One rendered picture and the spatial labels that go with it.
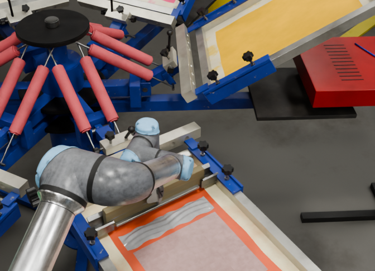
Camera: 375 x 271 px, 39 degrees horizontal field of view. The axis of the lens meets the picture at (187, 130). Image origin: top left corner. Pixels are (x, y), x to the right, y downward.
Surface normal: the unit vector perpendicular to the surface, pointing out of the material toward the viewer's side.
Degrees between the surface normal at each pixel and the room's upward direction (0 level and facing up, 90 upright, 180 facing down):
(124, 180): 50
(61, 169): 25
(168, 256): 0
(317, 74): 0
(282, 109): 0
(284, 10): 32
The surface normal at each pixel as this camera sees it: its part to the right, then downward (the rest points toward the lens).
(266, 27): -0.52, -0.64
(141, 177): 0.76, -0.26
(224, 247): 0.01, -0.77
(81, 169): -0.14, -0.40
